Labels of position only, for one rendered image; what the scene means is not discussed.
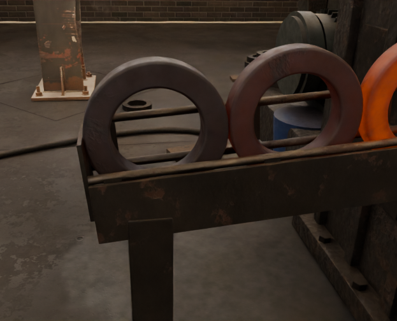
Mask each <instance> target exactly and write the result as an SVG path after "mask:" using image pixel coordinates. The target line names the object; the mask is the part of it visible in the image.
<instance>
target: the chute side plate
mask: <svg viewBox="0 0 397 321"><path fill-rule="evenodd" d="M89 194H90V200H91V204H92V210H93V215H94V221H95V225H96V232H97V238H98V243H99V244H103V243H111V242H116V241H124V240H129V238H128V225H127V223H128V221H131V220H148V219H157V218H173V233H178V232H186V231H195V230H199V229H207V228H213V227H221V226H226V225H235V224H242V223H247V222H256V221H261V220H269V219H274V218H282V217H291V216H296V215H304V214H309V213H317V212H322V211H331V210H339V209H344V208H352V207H357V206H366V205H371V204H379V203H388V202H392V201H397V146H396V147H391V148H381V149H375V150H365V151H360V152H351V153H341V154H335V155H326V156H320V157H311V158H306V159H296V160H286V161H281V162H271V163H266V164H256V165H251V166H241V167H235V168H226V169H216V170H211V171H201V172H196V173H186V174H180V175H171V176H162V177H156V178H146V179H141V180H131V181H126V182H117V183H107V184H101V185H91V186H89Z"/></svg>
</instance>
